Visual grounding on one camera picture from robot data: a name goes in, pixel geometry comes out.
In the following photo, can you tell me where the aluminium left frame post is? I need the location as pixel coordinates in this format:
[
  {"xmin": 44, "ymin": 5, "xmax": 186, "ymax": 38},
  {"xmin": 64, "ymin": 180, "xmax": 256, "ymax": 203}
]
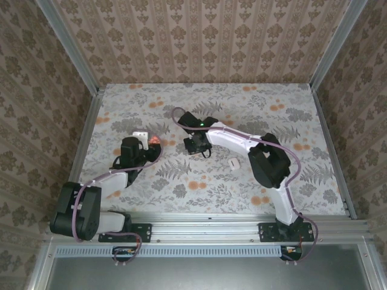
[{"xmin": 37, "ymin": 0, "xmax": 102, "ymax": 94}]

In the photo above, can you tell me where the aluminium frame post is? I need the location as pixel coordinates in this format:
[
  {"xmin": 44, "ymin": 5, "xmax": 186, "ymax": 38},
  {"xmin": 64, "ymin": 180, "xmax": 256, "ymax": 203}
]
[
  {"xmin": 310, "ymin": 0, "xmax": 371, "ymax": 91},
  {"xmin": 37, "ymin": 0, "xmax": 102, "ymax": 94}
]

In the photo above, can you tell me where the right connector board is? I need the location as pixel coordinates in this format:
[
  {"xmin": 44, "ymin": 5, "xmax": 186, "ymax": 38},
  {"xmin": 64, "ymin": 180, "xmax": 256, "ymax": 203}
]
[{"xmin": 280, "ymin": 245, "xmax": 303, "ymax": 262}]

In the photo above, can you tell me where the aluminium right frame post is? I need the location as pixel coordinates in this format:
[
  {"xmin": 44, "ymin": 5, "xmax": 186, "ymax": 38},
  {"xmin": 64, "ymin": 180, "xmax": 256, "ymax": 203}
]
[{"xmin": 310, "ymin": 0, "xmax": 371, "ymax": 91}]

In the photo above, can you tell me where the connector board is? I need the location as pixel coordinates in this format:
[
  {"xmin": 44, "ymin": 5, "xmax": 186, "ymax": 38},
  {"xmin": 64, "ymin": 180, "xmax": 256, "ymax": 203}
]
[
  {"xmin": 112, "ymin": 246, "xmax": 137, "ymax": 263},
  {"xmin": 280, "ymin": 245, "xmax": 303, "ymax": 262}
]

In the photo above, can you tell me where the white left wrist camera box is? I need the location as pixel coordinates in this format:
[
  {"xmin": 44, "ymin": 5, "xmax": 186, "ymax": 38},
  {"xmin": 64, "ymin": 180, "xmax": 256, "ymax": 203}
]
[{"xmin": 132, "ymin": 130, "xmax": 151, "ymax": 151}]

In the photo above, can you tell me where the aluminium mounting rail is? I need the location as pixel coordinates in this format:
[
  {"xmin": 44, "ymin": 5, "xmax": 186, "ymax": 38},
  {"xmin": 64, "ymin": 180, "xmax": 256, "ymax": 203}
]
[{"xmin": 44, "ymin": 211, "xmax": 376, "ymax": 245}]

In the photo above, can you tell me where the grey slotted cable duct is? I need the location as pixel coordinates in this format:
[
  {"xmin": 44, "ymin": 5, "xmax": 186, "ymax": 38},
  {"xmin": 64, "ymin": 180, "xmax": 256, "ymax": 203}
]
[{"xmin": 56, "ymin": 245, "xmax": 284, "ymax": 258}]

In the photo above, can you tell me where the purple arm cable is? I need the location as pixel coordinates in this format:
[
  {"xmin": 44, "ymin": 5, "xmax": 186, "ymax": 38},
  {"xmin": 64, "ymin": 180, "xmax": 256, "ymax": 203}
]
[
  {"xmin": 72, "ymin": 138, "xmax": 166, "ymax": 267},
  {"xmin": 171, "ymin": 107, "xmax": 320, "ymax": 266}
]

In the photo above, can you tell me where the aluminium right table rail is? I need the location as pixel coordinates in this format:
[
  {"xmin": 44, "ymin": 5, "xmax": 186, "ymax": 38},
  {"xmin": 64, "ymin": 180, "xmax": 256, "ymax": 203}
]
[{"xmin": 310, "ymin": 86, "xmax": 358, "ymax": 221}]

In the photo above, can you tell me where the grey metal panel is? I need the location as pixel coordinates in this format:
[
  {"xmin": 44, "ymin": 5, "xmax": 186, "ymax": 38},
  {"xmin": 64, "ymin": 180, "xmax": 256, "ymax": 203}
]
[{"xmin": 45, "ymin": 256, "xmax": 372, "ymax": 290}]

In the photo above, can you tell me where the aluminium left table rail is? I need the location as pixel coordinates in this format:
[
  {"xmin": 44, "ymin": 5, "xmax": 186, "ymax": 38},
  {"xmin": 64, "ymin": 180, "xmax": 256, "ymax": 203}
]
[{"xmin": 62, "ymin": 87, "xmax": 106, "ymax": 218}]

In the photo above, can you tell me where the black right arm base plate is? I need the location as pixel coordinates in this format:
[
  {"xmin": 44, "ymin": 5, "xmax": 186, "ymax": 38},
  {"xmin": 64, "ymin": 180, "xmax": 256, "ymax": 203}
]
[{"xmin": 258, "ymin": 222, "xmax": 315, "ymax": 243}]

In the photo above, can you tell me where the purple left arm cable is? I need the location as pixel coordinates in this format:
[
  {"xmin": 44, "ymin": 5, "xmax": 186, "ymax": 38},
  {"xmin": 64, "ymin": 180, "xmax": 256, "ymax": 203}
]
[{"xmin": 72, "ymin": 138, "xmax": 166, "ymax": 267}]

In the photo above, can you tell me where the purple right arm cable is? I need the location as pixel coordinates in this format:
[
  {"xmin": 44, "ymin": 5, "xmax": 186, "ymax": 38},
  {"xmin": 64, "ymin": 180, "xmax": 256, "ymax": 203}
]
[{"xmin": 171, "ymin": 107, "xmax": 320, "ymax": 266}]

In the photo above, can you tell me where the floral patterned table cover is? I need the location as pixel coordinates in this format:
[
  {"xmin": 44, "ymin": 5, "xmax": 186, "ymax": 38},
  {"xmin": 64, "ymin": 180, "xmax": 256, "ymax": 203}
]
[{"xmin": 70, "ymin": 83, "xmax": 348, "ymax": 216}]

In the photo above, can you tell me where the left connector board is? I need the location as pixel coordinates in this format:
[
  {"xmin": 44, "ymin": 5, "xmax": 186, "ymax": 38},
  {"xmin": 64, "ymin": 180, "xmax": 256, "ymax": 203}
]
[{"xmin": 112, "ymin": 246, "xmax": 137, "ymax": 263}]

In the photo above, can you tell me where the aluminium table rail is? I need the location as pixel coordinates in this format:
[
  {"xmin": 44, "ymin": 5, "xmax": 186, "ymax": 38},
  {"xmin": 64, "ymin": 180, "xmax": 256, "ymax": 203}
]
[
  {"xmin": 62, "ymin": 87, "xmax": 106, "ymax": 218},
  {"xmin": 310, "ymin": 86, "xmax": 358, "ymax": 221}
]

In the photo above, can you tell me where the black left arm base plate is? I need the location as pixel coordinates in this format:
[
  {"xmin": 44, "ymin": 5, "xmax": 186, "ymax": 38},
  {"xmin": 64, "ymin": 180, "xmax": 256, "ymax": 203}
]
[{"xmin": 99, "ymin": 222, "xmax": 152, "ymax": 243}]

